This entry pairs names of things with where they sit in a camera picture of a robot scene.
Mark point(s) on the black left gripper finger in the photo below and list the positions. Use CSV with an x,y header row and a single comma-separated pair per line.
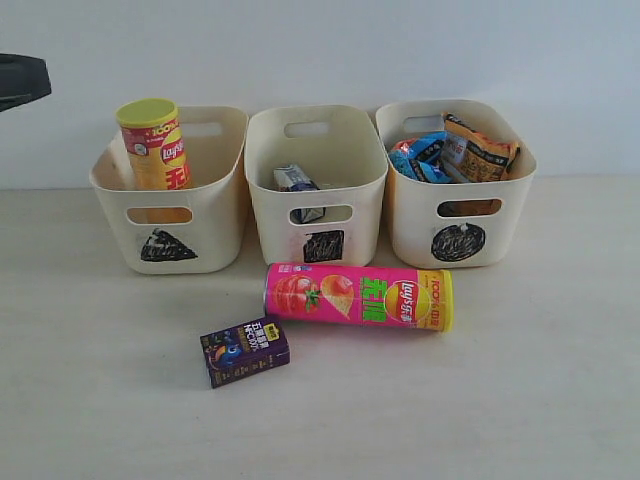
x,y
23,79

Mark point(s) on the yellow Lays chips can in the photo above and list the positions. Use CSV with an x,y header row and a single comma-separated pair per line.
x,y
154,143

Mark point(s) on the white blue milk carton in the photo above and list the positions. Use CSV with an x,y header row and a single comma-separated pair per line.
x,y
291,178

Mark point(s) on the blue instant noodle bag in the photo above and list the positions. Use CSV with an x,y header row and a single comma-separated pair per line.
x,y
419,158

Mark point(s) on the orange instant noodle bag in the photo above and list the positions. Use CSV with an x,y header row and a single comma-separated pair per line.
x,y
469,156

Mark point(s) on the cream bin with triangle mark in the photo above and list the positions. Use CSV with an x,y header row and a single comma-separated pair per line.
x,y
197,230

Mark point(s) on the cream bin with square mark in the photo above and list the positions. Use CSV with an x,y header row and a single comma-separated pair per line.
x,y
339,149

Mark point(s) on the purple juice carton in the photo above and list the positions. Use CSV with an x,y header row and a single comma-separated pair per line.
x,y
244,350

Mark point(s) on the pink Lays chips can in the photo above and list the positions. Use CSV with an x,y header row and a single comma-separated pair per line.
x,y
361,296

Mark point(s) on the cream bin with circle mark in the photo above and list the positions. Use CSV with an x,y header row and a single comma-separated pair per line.
x,y
445,226

